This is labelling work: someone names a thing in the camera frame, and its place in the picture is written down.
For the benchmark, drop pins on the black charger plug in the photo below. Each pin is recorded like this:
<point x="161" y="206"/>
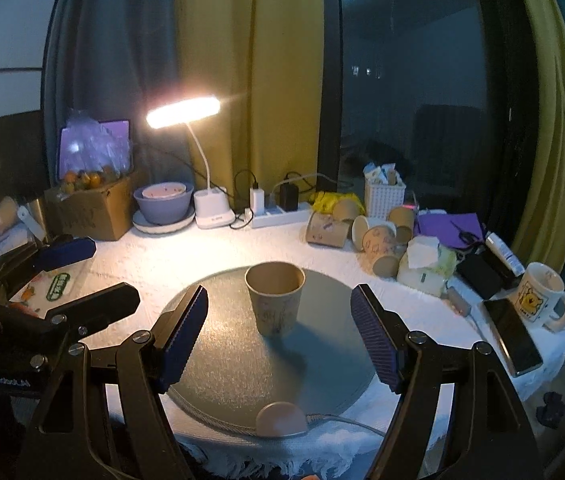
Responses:
<point x="290" y="196"/>

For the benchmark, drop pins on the white power strip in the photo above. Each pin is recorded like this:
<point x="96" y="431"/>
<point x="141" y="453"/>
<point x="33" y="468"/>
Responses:
<point x="282" y="216"/>

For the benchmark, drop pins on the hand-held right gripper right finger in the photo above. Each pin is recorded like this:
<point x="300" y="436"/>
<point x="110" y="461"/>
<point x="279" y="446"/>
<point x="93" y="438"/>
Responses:
<point x="377" y="340"/>

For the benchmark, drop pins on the black wallet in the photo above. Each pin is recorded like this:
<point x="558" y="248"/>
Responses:
<point x="482" y="275"/>

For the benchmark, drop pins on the pale blue plate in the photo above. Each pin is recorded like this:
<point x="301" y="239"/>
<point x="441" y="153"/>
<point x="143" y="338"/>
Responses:
<point x="162" y="227"/>

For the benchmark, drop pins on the purple notebook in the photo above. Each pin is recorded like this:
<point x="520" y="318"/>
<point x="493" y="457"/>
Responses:
<point x="445" y="225"/>

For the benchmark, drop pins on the white charger plug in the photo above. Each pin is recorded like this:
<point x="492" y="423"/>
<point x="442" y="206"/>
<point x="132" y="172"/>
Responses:
<point x="257" y="199"/>

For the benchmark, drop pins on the silver metal cup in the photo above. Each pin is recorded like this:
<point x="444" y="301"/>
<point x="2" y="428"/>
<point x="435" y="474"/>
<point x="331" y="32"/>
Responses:
<point x="38" y="217"/>

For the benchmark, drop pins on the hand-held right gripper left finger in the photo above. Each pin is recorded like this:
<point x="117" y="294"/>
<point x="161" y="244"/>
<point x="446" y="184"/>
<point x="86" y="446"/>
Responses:
<point x="182" y="340"/>

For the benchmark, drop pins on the blue-grey curtain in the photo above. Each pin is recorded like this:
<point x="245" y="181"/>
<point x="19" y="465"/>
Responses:
<point x="112" y="50"/>

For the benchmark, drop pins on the white round puck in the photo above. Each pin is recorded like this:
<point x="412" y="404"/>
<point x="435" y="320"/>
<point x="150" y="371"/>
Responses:
<point x="281" y="420"/>

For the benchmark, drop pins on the cardboard box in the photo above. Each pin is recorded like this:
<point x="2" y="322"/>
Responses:
<point x="95" y="212"/>

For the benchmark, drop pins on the brown paper cup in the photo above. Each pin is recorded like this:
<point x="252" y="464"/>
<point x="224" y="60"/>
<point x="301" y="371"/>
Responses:
<point x="327" y="230"/>
<point x="275" y="300"/>
<point x="385" y="252"/>
<point x="368" y="232"/>
<point x="402" y="221"/>
<point x="345" y="209"/>

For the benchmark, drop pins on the small grey adapter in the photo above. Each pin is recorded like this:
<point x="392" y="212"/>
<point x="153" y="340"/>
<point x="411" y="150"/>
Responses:
<point x="457" y="300"/>

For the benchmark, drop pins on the white desk lamp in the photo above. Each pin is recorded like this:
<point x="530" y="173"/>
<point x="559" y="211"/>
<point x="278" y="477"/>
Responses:
<point x="210" y="210"/>

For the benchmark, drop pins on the yellow curtain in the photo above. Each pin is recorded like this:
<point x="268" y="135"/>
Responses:
<point x="550" y="110"/>
<point x="252" y="70"/>

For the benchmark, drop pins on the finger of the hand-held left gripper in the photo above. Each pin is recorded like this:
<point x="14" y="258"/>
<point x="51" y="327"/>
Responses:
<point x="70" y="251"/>
<point x="100" y="302"/>

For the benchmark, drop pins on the white tube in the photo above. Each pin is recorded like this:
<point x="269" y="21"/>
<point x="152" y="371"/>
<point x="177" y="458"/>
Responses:
<point x="503" y="256"/>

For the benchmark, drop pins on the white tissue pack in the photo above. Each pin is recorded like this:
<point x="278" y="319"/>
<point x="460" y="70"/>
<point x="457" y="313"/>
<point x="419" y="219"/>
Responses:
<point x="425" y="267"/>

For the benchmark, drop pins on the white bear mug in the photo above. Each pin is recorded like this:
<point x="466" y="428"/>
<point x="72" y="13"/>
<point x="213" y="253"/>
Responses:
<point x="537" y="295"/>

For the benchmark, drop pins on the white woven basket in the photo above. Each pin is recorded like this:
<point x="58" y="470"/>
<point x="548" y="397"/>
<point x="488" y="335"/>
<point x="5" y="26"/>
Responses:
<point x="385" y="199"/>

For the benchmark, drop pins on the pink bowl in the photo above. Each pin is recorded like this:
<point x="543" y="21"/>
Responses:
<point x="164" y="191"/>

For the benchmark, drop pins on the yellow plastic bag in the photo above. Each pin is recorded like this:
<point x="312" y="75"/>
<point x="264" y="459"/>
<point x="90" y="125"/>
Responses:
<point x="326" y="201"/>

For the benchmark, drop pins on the blue-grey bowl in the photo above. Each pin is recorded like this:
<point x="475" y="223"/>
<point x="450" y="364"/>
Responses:
<point x="162" y="209"/>

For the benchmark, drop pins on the clear plastic fruit bag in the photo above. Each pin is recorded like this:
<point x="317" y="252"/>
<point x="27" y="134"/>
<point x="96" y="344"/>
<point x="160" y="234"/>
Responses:
<point x="95" y="155"/>

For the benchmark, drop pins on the black scissors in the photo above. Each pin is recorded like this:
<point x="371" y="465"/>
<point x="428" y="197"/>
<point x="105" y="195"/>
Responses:
<point x="467" y="236"/>

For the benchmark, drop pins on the black smartphone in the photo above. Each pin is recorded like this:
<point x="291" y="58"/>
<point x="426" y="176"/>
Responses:
<point x="512" y="335"/>

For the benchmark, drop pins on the green label snack packet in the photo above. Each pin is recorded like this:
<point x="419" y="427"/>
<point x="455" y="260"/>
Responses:
<point x="57" y="285"/>

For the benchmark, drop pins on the grey round mat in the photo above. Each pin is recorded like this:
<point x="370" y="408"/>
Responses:
<point x="242" y="360"/>

